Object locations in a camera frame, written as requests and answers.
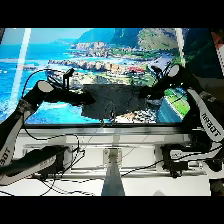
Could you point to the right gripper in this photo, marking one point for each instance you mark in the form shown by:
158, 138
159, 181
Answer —
148, 91

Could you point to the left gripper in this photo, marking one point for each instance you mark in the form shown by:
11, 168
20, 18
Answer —
78, 97

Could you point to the dark grey garment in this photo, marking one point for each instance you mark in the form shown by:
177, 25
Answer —
113, 100

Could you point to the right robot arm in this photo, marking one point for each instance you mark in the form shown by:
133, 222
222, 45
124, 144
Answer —
206, 113

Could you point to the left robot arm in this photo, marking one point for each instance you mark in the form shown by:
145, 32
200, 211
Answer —
15, 120

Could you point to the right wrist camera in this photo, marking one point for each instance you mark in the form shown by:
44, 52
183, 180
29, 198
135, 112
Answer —
156, 71

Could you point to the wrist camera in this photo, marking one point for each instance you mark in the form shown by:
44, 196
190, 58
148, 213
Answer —
68, 76
156, 71

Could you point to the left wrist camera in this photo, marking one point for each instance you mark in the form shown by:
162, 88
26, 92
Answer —
68, 76

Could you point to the silver frame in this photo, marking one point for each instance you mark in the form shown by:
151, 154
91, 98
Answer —
113, 156

